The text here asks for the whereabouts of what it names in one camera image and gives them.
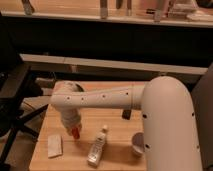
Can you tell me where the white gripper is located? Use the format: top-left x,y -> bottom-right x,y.
61,111 -> 82,135

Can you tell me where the orange red pepper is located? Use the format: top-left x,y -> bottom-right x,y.
72,127 -> 80,139

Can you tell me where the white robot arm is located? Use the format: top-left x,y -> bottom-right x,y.
51,76 -> 202,171

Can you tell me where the white sponge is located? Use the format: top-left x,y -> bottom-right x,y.
47,134 -> 63,158

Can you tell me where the wooden table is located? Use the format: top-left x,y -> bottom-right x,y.
28,80 -> 149,171

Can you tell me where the white squeeze bottle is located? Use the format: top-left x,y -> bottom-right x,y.
87,125 -> 108,167

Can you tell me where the black rectangular block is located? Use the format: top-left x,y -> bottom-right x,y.
122,110 -> 131,120

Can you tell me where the black office chair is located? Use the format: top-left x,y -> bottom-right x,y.
0,13 -> 48,171

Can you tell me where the white cup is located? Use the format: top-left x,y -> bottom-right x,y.
131,132 -> 144,157

